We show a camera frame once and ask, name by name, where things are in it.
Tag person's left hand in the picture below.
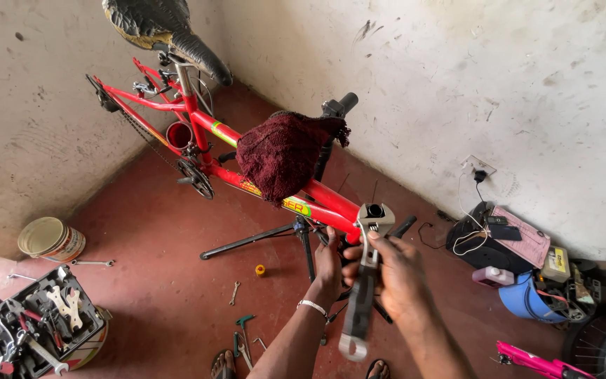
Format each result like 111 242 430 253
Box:
305 226 345 313

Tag person's right hand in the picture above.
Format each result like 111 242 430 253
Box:
342 231 433 328

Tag large grey adjustable wrench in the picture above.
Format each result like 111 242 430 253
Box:
338 202 397 363

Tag black bicycle repair stand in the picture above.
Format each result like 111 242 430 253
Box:
199 214 394 325

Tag dark red knitted cloth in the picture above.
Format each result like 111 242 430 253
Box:
236 111 351 207

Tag person's right foot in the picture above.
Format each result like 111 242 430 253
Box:
364 358 391 379

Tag person's foot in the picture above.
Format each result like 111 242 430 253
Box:
364 358 391 379
210 348 237 379

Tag black speaker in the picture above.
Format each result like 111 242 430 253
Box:
445 201 536 275

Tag black bicycle crankset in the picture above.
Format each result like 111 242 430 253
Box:
176 157 215 201

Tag white bottle with pink label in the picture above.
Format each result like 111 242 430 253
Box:
472 266 516 289

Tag person's left foot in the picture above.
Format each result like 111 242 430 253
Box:
210 348 237 379

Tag black phone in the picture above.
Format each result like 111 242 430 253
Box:
486 215 523 242

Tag red bottle holder cup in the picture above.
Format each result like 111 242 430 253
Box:
166 121 194 151

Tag pink paper sheet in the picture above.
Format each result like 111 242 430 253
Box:
484 205 551 270

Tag blue bucket of parts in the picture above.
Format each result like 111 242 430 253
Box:
498 266 602 325

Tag box with yellow label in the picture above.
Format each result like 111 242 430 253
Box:
540 246 572 284

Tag white bucket with coloured print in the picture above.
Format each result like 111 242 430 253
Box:
61 306 113 372

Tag worn black bicycle saddle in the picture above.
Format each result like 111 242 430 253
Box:
102 0 233 87

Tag white paint bucket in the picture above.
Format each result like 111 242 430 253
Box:
17 216 86 263

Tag black bicycle wheel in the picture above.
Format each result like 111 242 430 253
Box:
562 299 606 379

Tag black open tool case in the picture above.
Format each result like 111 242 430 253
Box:
0 264 108 379

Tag silver bracelet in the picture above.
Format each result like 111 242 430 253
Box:
297 299 330 320

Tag black cable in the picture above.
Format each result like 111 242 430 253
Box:
418 210 459 251

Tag green handled hex key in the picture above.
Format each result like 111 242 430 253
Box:
235 314 257 360

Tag white charging cable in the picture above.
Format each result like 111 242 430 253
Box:
452 172 491 258

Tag black bicycle handlebar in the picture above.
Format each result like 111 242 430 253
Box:
311 92 418 244

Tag white wall socket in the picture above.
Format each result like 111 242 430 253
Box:
460 155 498 177

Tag red bicycle frame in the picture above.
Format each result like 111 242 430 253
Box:
85 55 367 247

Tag bicycle chain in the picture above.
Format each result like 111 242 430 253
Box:
118 109 184 174

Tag pink bicycle frame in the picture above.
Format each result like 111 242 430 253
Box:
494 340 598 379

